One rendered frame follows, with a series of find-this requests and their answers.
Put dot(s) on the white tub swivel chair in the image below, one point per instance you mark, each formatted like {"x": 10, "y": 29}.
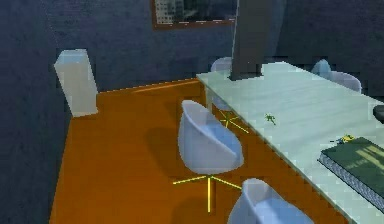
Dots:
{"x": 221, "y": 65}
{"x": 321, "y": 68}
{"x": 346, "y": 81}
{"x": 206, "y": 143}
{"x": 263, "y": 206}

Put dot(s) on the small green figure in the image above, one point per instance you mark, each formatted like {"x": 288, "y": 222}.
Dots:
{"x": 270, "y": 118}

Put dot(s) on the dark grey tall slab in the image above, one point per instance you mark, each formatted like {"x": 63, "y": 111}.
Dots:
{"x": 249, "y": 40}

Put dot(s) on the pale green long table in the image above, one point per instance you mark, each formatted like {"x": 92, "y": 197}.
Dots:
{"x": 300, "y": 110}

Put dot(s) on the white tall bin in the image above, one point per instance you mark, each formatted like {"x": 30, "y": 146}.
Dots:
{"x": 77, "y": 83}

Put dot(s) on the small yellow blue toy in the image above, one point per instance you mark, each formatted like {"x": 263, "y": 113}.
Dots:
{"x": 345, "y": 138}

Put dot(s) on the dark green thick book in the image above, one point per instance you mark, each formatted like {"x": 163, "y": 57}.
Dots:
{"x": 360, "y": 163}

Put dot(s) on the black round object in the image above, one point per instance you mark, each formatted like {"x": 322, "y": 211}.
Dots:
{"x": 379, "y": 112}

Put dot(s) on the brown framed wall picture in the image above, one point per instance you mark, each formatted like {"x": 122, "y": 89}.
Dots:
{"x": 193, "y": 12}

